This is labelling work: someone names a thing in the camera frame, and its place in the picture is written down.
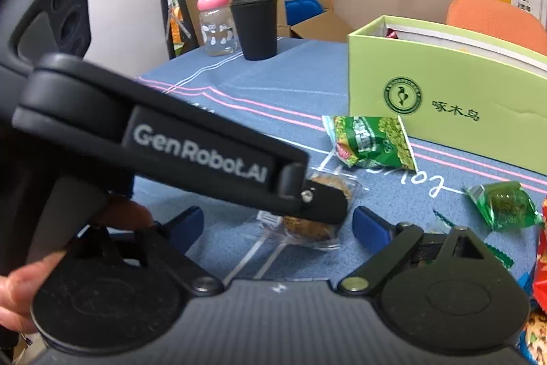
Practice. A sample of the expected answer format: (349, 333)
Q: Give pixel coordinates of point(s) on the red snack packet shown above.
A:
(391, 34)

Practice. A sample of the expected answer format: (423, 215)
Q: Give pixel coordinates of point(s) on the small green candy packet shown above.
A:
(504, 206)

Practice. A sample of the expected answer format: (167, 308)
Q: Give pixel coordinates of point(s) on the cookie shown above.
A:
(327, 200)

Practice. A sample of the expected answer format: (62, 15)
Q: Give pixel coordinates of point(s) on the orange chair backrest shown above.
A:
(499, 20)

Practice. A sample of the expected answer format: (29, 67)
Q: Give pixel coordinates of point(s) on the green pea snack packet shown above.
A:
(370, 142)

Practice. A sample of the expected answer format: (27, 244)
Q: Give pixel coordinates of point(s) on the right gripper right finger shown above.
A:
(444, 292)

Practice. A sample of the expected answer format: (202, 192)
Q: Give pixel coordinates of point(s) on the black coffee cup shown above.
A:
(256, 24)

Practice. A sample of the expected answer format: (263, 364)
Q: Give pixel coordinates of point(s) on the person's left hand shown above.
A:
(20, 286)

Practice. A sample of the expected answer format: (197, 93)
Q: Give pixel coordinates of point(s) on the green open cardboard box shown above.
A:
(454, 87)

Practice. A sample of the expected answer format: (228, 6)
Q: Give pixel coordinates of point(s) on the blue plastic seat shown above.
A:
(297, 11)

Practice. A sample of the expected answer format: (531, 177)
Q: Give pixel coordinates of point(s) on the red orange snack bag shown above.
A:
(532, 341)

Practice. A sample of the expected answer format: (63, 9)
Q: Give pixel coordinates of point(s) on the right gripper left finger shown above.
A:
(116, 292)

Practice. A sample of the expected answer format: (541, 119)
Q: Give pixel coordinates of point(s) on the glass jar pink lid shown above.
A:
(217, 27)

